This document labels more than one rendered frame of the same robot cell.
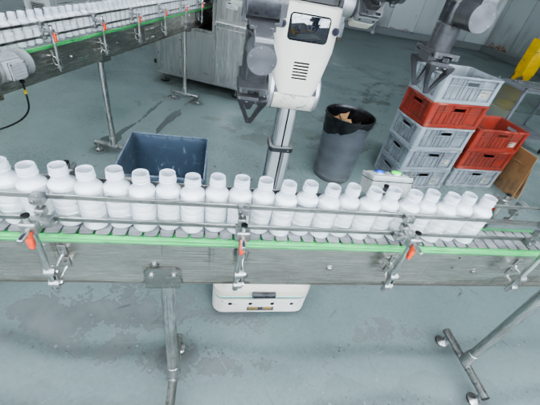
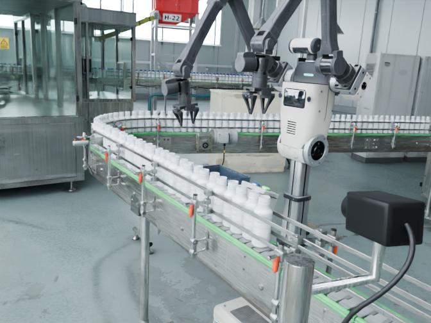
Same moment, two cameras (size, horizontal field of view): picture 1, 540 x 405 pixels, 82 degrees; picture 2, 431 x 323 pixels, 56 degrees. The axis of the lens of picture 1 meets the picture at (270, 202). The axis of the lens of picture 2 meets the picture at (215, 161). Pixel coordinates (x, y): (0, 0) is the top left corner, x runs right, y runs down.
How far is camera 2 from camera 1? 1.71 m
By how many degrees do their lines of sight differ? 65
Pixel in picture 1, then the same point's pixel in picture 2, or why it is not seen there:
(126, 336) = (160, 311)
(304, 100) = (295, 152)
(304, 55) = (292, 115)
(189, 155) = not seen: hidden behind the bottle
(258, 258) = (158, 204)
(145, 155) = not seen: hidden behind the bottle
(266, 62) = (165, 90)
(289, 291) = not seen: outside the picture
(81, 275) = (120, 192)
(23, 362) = (120, 285)
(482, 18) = (239, 63)
